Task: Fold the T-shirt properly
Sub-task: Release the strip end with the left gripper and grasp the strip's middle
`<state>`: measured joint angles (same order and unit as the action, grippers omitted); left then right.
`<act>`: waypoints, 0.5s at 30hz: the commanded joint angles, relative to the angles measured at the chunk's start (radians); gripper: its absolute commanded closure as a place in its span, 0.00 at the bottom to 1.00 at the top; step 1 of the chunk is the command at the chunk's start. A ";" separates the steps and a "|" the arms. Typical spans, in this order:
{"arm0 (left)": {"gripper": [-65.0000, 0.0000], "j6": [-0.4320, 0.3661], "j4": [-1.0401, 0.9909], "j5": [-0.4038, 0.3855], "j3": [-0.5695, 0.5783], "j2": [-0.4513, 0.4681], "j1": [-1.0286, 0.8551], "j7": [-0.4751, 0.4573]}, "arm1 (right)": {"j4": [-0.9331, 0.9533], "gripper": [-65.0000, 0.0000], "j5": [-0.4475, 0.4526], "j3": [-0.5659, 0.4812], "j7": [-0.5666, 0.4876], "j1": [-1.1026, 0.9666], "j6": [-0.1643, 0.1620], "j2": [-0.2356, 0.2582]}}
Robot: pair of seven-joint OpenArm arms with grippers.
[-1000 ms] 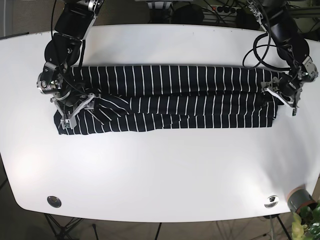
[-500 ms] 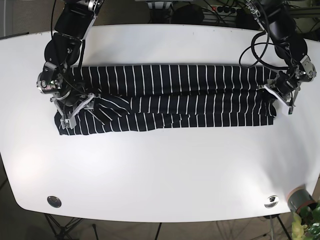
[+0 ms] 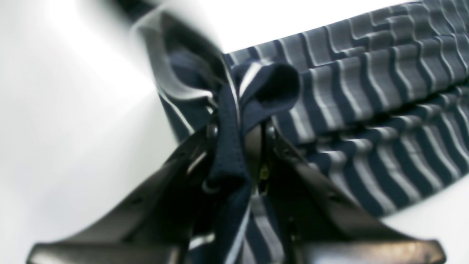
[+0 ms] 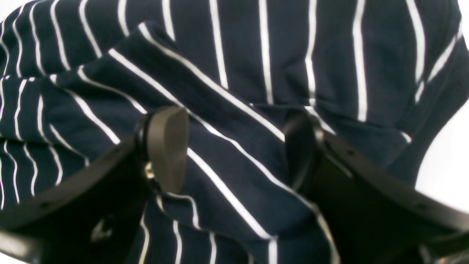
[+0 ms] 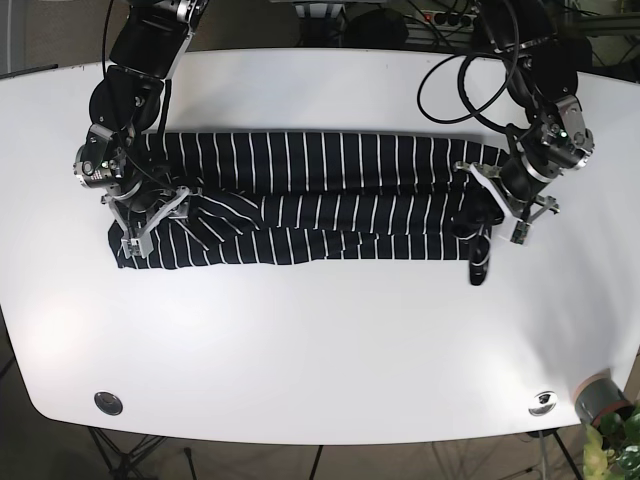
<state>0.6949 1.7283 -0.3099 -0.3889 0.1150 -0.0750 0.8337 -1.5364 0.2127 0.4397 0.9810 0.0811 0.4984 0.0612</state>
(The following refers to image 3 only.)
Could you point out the black white striped T-shirt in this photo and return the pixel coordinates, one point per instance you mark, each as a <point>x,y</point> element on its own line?
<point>377,103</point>

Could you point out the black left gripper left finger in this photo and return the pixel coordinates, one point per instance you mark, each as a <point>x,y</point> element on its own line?
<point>154,223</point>

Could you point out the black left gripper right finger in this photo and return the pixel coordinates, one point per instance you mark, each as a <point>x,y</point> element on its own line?
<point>319,224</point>

